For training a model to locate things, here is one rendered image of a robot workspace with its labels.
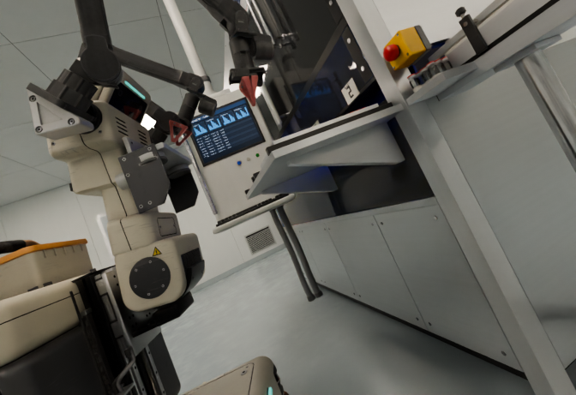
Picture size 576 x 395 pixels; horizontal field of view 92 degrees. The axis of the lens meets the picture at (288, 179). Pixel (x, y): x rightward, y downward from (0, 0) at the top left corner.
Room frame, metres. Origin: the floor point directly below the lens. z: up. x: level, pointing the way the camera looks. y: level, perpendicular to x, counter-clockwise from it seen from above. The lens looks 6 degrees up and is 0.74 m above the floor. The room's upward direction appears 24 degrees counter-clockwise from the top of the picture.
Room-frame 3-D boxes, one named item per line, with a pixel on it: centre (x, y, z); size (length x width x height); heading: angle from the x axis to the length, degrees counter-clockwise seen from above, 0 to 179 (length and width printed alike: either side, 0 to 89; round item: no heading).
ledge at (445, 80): (0.70, -0.47, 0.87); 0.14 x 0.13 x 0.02; 107
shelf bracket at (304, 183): (1.28, -0.03, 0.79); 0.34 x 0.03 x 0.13; 107
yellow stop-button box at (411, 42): (0.70, -0.42, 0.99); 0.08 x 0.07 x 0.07; 107
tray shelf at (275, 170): (1.05, -0.12, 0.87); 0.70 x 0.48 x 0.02; 17
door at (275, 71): (1.45, -0.17, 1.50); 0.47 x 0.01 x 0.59; 17
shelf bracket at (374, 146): (0.80, -0.18, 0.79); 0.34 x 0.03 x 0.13; 107
